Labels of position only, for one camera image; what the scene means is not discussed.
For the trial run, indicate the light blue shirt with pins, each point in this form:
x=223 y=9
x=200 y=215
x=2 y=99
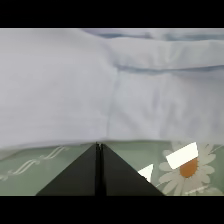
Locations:
x=100 y=90

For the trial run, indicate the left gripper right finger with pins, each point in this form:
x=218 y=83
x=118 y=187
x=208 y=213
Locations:
x=123 y=178

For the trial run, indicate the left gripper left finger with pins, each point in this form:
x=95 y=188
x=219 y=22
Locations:
x=78 y=176

